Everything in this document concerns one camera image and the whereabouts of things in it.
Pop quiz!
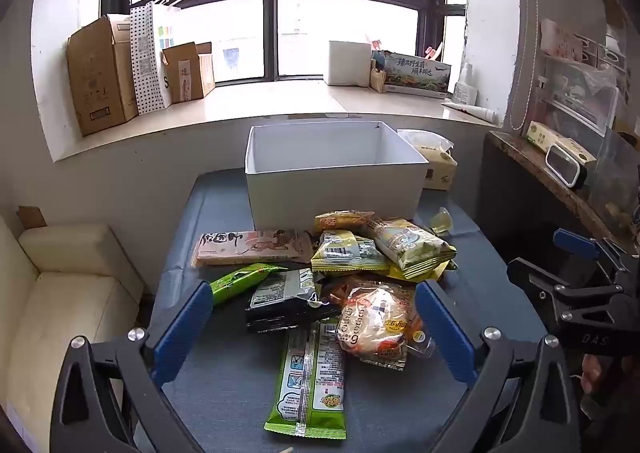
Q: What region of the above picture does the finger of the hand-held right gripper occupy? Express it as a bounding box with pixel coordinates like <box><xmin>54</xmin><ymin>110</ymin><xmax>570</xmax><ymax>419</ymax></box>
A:
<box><xmin>552</xmin><ymin>228</ymin><xmax>633</xmax><ymax>279</ymax></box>
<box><xmin>506</xmin><ymin>257</ymin><xmax>632</xmax><ymax>325</ymax></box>

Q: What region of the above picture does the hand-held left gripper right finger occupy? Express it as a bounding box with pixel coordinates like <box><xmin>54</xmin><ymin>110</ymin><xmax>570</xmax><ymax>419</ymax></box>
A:
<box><xmin>415</xmin><ymin>279</ymin><xmax>583</xmax><ymax>453</ymax></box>

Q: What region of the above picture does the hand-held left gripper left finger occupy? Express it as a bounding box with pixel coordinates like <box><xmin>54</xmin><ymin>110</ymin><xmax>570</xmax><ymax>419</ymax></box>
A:
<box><xmin>52</xmin><ymin>279</ymin><xmax>216</xmax><ymax>453</ymax></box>

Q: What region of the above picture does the rice cracker bag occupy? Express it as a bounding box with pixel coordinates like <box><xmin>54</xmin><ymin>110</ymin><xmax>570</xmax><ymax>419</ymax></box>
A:
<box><xmin>336</xmin><ymin>283</ymin><xmax>436</xmax><ymax>371</ymax></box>

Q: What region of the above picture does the pale green chips bag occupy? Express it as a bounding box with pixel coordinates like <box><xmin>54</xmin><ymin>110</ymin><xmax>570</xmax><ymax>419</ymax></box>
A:
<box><xmin>367</xmin><ymin>217</ymin><xmax>457</xmax><ymax>280</ymax></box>

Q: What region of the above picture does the pink long snack packet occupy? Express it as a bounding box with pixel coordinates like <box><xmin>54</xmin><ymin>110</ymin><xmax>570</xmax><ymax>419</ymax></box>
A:
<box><xmin>191</xmin><ymin>230</ymin><xmax>315</xmax><ymax>268</ymax></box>

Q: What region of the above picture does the long green snack packet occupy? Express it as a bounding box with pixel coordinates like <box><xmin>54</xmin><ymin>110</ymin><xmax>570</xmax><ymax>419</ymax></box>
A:
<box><xmin>264</xmin><ymin>318</ymin><xmax>347</xmax><ymax>441</ymax></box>

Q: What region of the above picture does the orange yellow snack packet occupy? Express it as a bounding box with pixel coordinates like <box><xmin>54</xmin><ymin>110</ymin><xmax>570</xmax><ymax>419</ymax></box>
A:
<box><xmin>314</xmin><ymin>210</ymin><xmax>376</xmax><ymax>234</ymax></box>

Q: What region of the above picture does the white storage box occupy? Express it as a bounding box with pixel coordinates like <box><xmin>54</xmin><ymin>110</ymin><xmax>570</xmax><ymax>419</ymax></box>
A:
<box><xmin>244</xmin><ymin>121</ymin><xmax>430</xmax><ymax>231</ymax></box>

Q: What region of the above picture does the person's right hand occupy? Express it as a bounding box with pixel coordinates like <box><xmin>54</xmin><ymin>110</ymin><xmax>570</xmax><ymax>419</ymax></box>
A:
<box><xmin>580</xmin><ymin>353</ymin><xmax>607</xmax><ymax>400</ymax></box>

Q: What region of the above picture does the plain yellow snack packet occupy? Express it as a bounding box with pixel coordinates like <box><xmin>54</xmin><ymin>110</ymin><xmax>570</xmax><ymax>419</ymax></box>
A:
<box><xmin>389</xmin><ymin>258</ymin><xmax>458</xmax><ymax>284</ymax></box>

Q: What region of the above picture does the small green snack packet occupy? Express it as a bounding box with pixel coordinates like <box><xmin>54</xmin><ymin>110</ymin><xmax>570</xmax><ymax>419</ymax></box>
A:
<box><xmin>209</xmin><ymin>263</ymin><xmax>288</xmax><ymax>306</ymax></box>

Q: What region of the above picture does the white black framed clock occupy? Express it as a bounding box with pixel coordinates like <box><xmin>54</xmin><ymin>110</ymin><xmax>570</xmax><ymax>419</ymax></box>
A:
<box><xmin>545</xmin><ymin>144</ymin><xmax>588</xmax><ymax>190</ymax></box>

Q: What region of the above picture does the wooden side shelf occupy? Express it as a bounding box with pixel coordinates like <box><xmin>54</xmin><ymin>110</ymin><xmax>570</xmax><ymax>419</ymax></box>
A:
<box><xmin>487</xmin><ymin>130</ymin><xmax>640</xmax><ymax>254</ymax></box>

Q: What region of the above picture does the black snack packet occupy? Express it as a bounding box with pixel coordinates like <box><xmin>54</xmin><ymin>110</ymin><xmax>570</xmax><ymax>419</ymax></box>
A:
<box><xmin>245</xmin><ymin>268</ymin><xmax>342</xmax><ymax>334</ymax></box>

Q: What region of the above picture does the small yellow jelly packet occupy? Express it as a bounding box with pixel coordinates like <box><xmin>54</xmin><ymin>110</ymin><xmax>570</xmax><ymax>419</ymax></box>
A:
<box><xmin>431</xmin><ymin>207</ymin><xmax>454</xmax><ymax>235</ymax></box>

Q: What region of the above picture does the dark orange snack packet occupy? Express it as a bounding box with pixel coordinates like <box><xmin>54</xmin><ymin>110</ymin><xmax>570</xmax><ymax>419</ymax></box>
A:
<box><xmin>320</xmin><ymin>274</ymin><xmax>396</xmax><ymax>310</ymax></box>

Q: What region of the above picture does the cream sofa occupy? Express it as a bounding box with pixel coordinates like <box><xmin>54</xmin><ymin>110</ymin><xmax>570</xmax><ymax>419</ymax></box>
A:
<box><xmin>0</xmin><ymin>213</ymin><xmax>146</xmax><ymax>453</ymax></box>

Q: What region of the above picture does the yellow barcode snack packet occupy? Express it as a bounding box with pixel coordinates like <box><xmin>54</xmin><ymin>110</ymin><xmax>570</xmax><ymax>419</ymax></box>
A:
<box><xmin>310</xmin><ymin>229</ymin><xmax>391</xmax><ymax>274</ymax></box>

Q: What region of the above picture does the clear plastic drawer organizer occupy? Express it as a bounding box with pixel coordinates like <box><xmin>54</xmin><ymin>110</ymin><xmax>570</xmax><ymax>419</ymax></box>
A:
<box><xmin>527</xmin><ymin>53</ymin><xmax>621</xmax><ymax>144</ymax></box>

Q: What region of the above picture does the tissue box with plastic bag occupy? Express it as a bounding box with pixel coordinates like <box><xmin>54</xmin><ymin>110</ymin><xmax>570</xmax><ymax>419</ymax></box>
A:
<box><xmin>397</xmin><ymin>129</ymin><xmax>458</xmax><ymax>191</ymax></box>

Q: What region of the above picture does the white tube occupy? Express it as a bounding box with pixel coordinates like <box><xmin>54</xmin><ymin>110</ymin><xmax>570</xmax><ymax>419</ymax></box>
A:
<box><xmin>441</xmin><ymin>100</ymin><xmax>501</xmax><ymax>124</ymax></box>

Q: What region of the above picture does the white plastic bottle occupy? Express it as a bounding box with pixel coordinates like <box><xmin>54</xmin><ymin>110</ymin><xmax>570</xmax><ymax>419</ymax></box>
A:
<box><xmin>452</xmin><ymin>62</ymin><xmax>478</xmax><ymax>106</ymax></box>

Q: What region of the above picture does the cardboard scrap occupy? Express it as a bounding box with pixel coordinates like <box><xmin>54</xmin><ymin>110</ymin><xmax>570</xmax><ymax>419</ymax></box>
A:
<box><xmin>17</xmin><ymin>206</ymin><xmax>48</xmax><ymax>231</ymax></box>

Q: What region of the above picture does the landscape printed box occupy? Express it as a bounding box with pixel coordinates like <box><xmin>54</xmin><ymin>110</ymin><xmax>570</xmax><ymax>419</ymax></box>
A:
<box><xmin>382</xmin><ymin>52</ymin><xmax>452</xmax><ymax>99</ymax></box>

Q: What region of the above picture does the small open cardboard box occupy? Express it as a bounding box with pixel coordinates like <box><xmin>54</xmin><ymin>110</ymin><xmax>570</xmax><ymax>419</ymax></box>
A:
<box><xmin>161</xmin><ymin>42</ymin><xmax>217</xmax><ymax>105</ymax></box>

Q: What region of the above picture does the wooden stick holder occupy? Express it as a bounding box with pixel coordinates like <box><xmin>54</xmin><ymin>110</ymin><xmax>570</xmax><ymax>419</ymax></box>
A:
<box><xmin>370</xmin><ymin>58</ymin><xmax>388</xmax><ymax>94</ymax></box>

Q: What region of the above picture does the large cardboard box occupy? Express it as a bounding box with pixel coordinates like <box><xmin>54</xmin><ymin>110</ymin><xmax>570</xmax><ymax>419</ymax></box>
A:
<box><xmin>67</xmin><ymin>14</ymin><xmax>140</xmax><ymax>137</ymax></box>

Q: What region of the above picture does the polka dot paper bag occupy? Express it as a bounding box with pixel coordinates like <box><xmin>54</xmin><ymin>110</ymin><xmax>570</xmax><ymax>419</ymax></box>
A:
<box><xmin>130</xmin><ymin>0</ymin><xmax>191</xmax><ymax>115</ymax></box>

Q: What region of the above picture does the plain white box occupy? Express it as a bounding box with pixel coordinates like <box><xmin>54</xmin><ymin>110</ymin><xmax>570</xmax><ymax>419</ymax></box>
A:
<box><xmin>323</xmin><ymin>40</ymin><xmax>373</xmax><ymax>86</ymax></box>

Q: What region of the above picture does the dark framed window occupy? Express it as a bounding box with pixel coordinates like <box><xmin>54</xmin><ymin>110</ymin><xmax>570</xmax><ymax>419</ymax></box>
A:
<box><xmin>102</xmin><ymin>0</ymin><xmax>468</xmax><ymax>86</ymax></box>

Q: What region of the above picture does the blind cord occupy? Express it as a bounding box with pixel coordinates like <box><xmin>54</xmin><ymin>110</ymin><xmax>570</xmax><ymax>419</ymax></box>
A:
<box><xmin>515</xmin><ymin>0</ymin><xmax>543</xmax><ymax>134</ymax></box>

